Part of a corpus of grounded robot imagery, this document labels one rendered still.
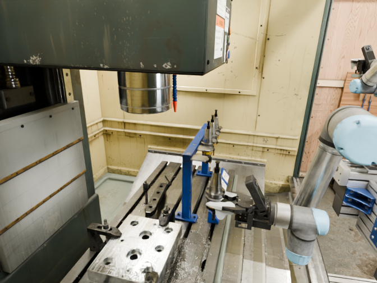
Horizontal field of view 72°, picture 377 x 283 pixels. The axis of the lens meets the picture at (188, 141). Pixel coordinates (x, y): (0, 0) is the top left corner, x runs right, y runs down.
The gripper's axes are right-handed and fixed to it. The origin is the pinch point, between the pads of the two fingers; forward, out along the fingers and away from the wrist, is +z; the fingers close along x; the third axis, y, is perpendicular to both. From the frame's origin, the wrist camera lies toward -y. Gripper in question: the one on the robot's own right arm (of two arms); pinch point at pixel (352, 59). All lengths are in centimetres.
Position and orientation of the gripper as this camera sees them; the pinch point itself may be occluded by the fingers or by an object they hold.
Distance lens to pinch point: 198.9
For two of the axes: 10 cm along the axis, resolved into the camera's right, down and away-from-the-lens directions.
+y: 1.2, 9.2, 3.7
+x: 9.9, -1.4, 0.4
